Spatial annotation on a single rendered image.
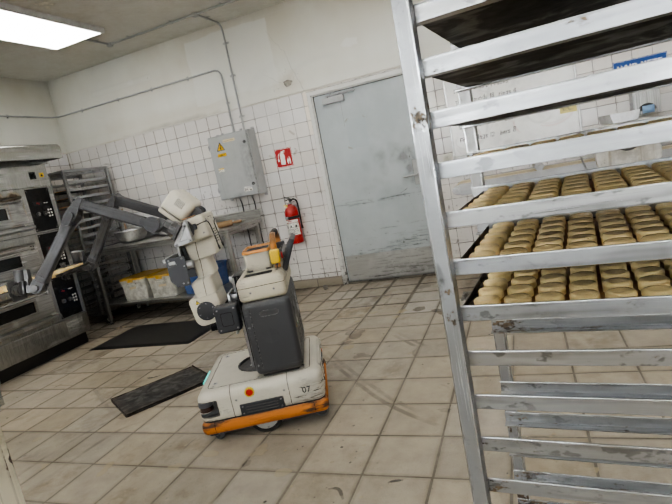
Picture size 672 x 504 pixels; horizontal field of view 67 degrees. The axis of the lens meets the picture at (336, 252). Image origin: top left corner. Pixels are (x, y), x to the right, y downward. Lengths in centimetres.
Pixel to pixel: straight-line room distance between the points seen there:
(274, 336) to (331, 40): 355
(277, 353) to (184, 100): 411
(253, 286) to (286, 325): 26
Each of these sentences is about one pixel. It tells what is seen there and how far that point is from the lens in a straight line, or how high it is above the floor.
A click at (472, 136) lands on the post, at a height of 128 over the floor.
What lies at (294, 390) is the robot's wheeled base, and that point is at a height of 20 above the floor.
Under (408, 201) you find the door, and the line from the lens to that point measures 525.
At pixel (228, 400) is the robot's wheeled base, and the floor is 22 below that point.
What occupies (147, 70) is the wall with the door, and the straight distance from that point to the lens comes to 654.
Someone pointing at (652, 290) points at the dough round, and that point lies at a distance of 100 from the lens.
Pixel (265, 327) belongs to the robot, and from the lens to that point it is 262.
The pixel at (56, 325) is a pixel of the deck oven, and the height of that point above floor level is 30.
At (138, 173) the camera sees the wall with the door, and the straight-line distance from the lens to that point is 669.
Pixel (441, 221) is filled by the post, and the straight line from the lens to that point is 91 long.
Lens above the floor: 127
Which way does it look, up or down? 9 degrees down
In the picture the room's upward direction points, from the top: 11 degrees counter-clockwise
